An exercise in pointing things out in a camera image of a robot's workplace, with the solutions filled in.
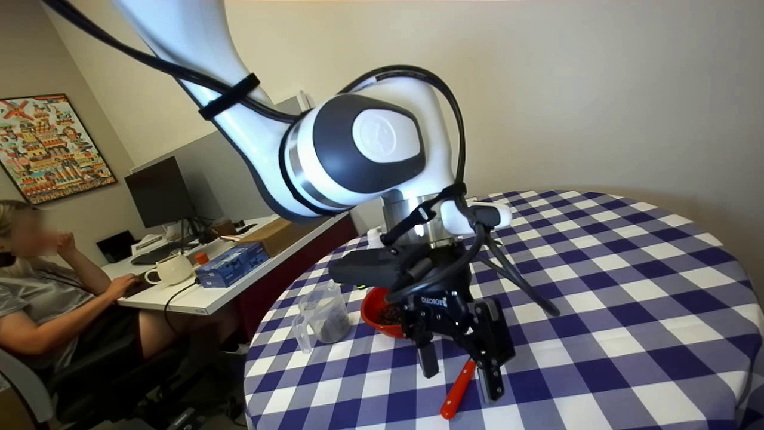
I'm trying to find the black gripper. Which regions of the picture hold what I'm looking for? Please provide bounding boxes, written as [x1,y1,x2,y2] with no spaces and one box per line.
[391,283,514,405]

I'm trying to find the red handled metal spoon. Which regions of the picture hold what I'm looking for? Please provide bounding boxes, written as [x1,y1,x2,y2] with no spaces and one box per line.
[440,356,478,423]

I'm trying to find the red bowl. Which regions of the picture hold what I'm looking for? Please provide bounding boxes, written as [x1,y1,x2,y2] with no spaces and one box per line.
[359,284,410,341]

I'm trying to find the clear plastic measuring cup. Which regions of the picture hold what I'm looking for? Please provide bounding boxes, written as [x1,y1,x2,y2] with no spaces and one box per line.
[291,288,354,359]

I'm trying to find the blue white checkered tablecloth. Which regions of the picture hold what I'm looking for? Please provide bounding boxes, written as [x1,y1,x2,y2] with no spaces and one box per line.
[242,187,764,430]

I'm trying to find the white desk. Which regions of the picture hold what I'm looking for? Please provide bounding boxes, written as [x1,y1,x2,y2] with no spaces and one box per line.
[101,213,338,319]

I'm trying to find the blue box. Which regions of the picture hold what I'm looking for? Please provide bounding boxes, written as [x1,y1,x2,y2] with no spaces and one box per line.
[194,241,273,289]

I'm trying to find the white mug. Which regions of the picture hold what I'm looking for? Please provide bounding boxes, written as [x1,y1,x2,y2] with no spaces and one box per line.
[144,252,198,289]

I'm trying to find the black keyboard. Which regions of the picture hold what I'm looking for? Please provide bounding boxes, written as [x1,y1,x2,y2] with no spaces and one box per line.
[129,241,187,267]

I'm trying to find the black computer monitor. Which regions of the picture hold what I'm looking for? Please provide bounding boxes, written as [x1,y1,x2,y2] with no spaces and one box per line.
[125,156,198,234]

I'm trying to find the black office chair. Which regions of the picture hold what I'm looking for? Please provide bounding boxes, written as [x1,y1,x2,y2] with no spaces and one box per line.
[0,314,242,430]

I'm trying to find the seated person grey shirt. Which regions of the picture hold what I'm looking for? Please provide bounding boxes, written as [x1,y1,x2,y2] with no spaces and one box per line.
[0,199,182,377]

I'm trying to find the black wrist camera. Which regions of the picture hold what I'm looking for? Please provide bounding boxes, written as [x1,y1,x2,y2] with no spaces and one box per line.
[328,249,410,294]

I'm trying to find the colourful framed wall picture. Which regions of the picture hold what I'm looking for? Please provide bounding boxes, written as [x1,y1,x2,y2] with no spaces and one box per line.
[0,92,120,204]

